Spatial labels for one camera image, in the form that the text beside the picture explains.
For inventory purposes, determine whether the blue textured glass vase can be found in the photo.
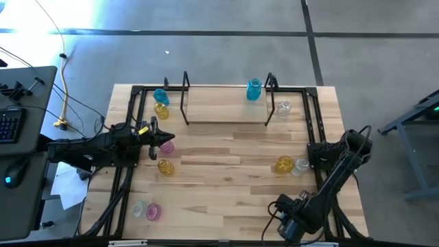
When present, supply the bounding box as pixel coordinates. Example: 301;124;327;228
246;78;263;102

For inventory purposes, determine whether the dark grey desk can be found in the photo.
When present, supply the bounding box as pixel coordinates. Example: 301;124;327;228
0;65;58;241

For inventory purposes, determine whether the white paper sheet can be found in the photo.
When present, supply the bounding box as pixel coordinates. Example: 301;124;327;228
50;161;91;211

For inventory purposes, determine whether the black desk clamp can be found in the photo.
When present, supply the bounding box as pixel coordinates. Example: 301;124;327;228
0;75;45;104

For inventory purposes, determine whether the grey metal cart frame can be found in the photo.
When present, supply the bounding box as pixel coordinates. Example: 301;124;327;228
377;88;439;202

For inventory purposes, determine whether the pink squat glass vase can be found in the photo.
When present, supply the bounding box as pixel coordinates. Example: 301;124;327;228
145;202;163;222

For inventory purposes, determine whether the pink tall ribbed glass vase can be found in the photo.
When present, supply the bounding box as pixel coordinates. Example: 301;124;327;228
159;140;175;154

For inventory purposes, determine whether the black device with green light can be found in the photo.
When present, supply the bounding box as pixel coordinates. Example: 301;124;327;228
416;89;439;121

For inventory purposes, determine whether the yellow textured glass vase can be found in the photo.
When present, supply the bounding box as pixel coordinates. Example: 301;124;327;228
274;155;295;175

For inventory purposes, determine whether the yellow ribbed glass vase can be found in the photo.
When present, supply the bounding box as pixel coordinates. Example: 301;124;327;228
157;158;175;176
153;102;170;121

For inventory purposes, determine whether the clear ribbed glass vase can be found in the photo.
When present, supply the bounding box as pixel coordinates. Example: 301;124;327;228
275;100;292;119

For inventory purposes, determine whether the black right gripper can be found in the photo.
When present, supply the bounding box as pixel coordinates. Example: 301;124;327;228
274;190;331;244

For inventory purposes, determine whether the black computer mouse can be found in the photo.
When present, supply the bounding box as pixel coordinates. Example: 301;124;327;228
3;156;31;189

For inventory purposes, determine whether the black keyboard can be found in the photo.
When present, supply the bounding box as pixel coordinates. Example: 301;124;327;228
0;107;27;145

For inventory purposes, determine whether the clear squat glass vase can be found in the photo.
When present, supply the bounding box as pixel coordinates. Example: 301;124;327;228
132;200;147;219

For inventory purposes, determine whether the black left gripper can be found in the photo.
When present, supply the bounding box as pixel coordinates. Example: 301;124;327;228
132;116;176;161

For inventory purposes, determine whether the black aluminium table frame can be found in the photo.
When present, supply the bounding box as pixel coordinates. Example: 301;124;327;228
73;84;370;243

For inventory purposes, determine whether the white label strip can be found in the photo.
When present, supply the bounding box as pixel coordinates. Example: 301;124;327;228
108;239;148;247
300;241;339;247

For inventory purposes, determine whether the yellow extension cable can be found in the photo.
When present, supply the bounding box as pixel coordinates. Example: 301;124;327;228
34;0;69;131

